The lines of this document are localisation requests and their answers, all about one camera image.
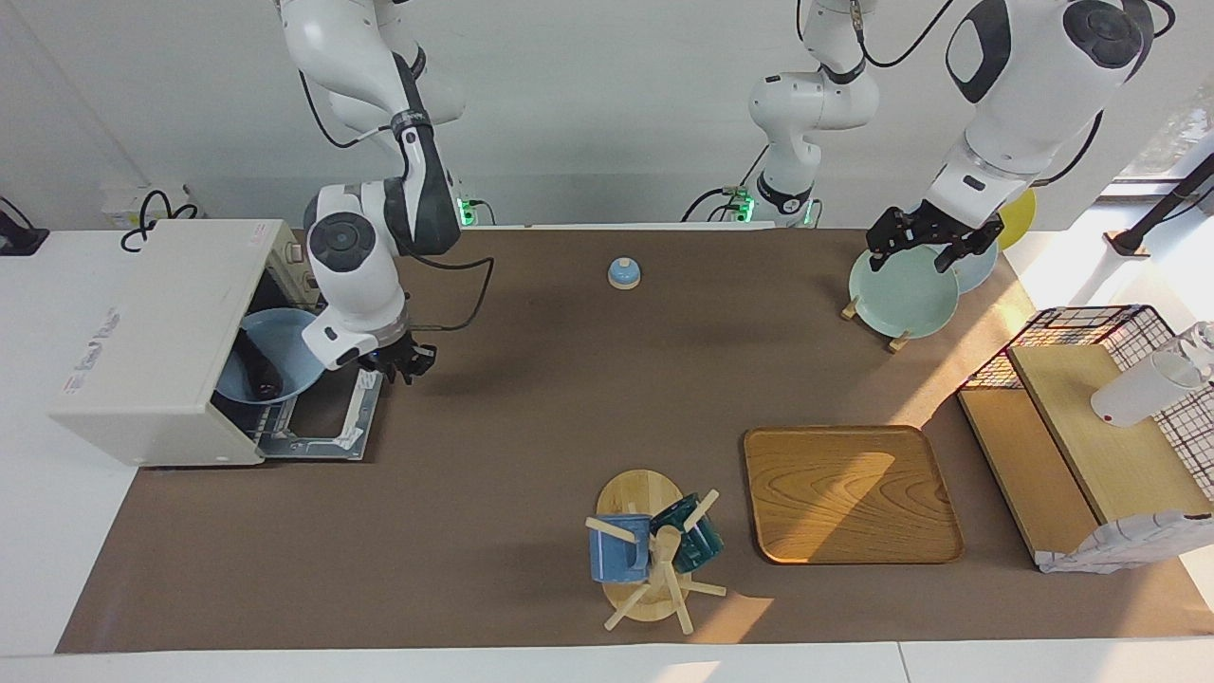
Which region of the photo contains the black stand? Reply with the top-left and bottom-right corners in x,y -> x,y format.
1104,150 -> 1214,259
0,195 -> 50,257

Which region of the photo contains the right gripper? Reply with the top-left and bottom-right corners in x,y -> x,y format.
359,330 -> 438,387

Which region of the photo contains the black cable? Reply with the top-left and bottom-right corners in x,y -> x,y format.
681,142 -> 771,225
298,68 -> 392,151
120,189 -> 201,253
850,0 -> 961,70
410,252 -> 496,334
1032,108 -> 1107,188

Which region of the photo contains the wire basket wooden shelf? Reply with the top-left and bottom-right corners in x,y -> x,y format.
956,343 -> 1214,570

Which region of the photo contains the wooden mug tree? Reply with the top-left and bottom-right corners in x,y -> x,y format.
584,469 -> 729,636

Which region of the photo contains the pale green plate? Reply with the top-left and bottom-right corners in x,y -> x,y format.
848,242 -> 961,340

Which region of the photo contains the dark purple eggplant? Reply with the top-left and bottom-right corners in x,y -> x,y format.
234,332 -> 285,400

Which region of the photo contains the blue mug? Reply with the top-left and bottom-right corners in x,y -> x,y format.
588,513 -> 654,584

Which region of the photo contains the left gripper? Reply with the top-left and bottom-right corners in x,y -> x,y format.
865,203 -> 1005,276

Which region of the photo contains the white toaster oven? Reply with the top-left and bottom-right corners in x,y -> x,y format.
49,220 -> 325,468

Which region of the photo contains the light blue bowl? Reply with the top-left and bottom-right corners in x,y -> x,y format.
214,308 -> 330,406

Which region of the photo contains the white bottle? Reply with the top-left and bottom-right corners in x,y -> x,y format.
1090,322 -> 1214,429

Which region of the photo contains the yellow plate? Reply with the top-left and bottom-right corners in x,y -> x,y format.
996,188 -> 1038,251

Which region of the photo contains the dark teal mug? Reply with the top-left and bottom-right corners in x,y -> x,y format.
649,492 -> 726,575

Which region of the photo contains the glass oven door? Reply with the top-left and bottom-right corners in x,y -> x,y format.
248,365 -> 385,464

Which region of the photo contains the light blue plate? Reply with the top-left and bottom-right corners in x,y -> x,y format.
934,237 -> 1000,294

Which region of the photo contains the wooden tray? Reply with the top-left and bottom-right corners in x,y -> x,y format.
743,425 -> 966,566

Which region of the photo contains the checked white cloth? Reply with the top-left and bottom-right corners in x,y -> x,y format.
1035,509 -> 1214,576

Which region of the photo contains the wooden plate rack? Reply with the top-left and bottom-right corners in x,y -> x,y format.
840,295 -> 912,355

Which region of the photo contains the black wire basket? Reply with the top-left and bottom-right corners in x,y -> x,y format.
958,305 -> 1214,504

